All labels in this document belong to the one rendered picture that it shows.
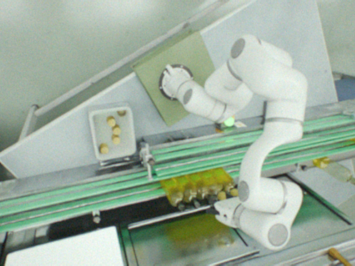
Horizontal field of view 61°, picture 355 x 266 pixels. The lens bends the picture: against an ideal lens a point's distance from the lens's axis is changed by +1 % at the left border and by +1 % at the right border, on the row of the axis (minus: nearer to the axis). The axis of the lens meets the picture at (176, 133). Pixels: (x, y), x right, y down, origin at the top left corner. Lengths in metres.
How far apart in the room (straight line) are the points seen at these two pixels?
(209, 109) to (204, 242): 0.52
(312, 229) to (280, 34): 0.89
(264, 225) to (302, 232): 0.70
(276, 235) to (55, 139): 0.99
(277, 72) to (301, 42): 1.00
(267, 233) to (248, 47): 0.42
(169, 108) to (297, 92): 0.70
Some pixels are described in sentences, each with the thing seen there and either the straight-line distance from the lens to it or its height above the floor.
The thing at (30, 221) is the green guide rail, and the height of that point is 0.95.
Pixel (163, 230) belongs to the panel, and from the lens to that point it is 1.29.
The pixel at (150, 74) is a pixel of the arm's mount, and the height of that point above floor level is 0.84.
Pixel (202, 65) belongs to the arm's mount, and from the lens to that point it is 1.31.
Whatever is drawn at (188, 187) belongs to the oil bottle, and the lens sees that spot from 1.25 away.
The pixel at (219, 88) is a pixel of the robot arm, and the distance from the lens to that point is 0.93.
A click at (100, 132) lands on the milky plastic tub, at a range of 1.36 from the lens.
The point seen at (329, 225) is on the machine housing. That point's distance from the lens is 1.46.
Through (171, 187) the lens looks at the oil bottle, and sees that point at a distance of 1.25.
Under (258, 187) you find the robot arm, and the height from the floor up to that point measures 1.57.
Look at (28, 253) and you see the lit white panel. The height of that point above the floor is 1.02.
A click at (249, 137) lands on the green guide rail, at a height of 0.93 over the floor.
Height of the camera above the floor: 2.03
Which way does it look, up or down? 61 degrees down
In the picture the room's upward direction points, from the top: 140 degrees clockwise
